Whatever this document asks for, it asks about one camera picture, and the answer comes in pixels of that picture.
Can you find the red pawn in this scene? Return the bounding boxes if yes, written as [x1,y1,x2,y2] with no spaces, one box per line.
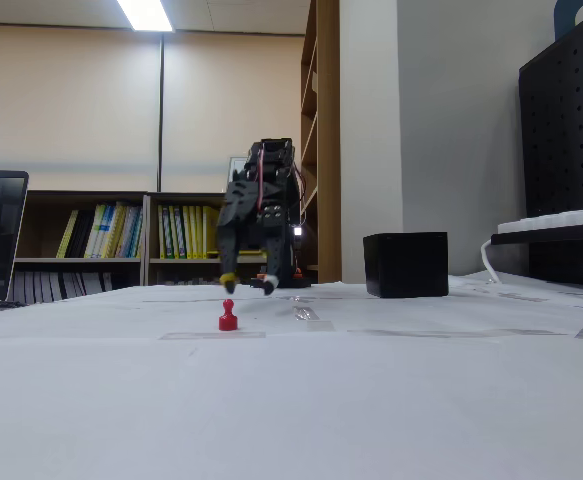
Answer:
[218,298,240,333]

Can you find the black open box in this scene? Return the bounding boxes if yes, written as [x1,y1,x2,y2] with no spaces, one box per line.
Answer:
[362,231,450,300]

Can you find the flat yellow folder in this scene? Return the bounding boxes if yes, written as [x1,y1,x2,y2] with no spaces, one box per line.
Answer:
[205,248,268,259]

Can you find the framed certificate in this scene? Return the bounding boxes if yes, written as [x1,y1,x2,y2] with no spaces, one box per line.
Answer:
[228,155,248,194]

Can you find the white blue book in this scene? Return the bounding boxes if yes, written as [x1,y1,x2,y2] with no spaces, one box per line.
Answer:
[116,204,145,260]

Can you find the beige roller blind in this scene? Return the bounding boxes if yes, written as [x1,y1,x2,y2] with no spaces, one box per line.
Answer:
[0,23,162,166]
[163,32,306,166]

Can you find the tall wooden bookshelf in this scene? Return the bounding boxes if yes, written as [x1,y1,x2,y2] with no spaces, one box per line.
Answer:
[300,0,342,284]

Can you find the yellow white book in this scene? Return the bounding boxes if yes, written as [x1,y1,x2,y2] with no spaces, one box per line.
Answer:
[99,201,128,260]
[83,202,110,260]

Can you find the low wooden bookshelf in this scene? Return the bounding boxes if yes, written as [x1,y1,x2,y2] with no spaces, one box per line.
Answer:
[13,189,272,302]

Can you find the white paper table cover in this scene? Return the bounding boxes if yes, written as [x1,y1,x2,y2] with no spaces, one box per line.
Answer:
[0,282,583,480]

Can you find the black book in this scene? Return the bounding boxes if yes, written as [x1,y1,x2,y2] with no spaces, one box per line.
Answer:
[65,209,97,260]

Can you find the slim yellow binder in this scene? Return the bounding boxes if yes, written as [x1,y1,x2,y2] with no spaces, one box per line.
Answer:
[55,208,80,260]

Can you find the ceiling light panel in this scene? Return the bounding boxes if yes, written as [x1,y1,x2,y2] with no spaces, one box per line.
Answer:
[115,0,175,34]

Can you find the black pegboard shelf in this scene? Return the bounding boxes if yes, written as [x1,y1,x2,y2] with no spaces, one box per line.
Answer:
[490,222,583,246]

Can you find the white power strip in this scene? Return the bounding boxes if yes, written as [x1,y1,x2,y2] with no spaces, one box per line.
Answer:
[496,204,583,235]

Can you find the black pegboard panel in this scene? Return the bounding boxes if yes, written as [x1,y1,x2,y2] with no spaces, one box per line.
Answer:
[518,2,583,290]

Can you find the dark blue rounded panel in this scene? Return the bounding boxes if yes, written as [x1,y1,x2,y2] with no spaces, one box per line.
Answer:
[553,0,583,42]

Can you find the red white servo wire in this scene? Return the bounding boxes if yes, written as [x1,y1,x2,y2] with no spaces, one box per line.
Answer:
[255,147,268,211]

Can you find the yellow ring binder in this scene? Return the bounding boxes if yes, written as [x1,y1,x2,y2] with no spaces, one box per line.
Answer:
[168,204,183,260]
[181,204,193,260]
[202,205,224,260]
[189,204,199,260]
[195,204,205,260]
[157,204,171,260]

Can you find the white power cable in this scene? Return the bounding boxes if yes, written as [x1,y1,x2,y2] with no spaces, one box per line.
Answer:
[480,238,502,284]

